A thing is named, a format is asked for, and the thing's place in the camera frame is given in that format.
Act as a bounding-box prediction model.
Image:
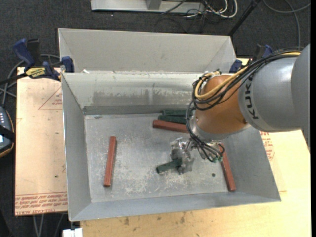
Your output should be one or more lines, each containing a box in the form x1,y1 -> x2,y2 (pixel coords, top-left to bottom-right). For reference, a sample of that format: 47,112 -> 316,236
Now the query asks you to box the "grey metal bin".
58,28 -> 282,222

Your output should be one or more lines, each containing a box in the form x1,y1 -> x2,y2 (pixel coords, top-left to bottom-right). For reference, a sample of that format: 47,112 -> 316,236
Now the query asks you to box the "dark green block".
156,159 -> 182,175
158,115 -> 189,125
161,109 -> 189,117

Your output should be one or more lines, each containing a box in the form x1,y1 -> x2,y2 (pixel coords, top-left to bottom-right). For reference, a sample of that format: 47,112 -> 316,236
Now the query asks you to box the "red-brown flat block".
218,143 -> 237,193
103,135 -> 117,188
152,119 -> 190,134

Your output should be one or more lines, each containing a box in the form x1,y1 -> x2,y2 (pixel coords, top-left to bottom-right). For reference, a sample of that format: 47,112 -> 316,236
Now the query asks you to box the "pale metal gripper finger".
170,147 -> 184,161
177,157 -> 195,175

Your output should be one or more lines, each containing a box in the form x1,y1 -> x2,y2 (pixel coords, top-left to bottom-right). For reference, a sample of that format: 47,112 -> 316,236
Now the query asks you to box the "brown cardboard board, red print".
14,67 -> 288,217

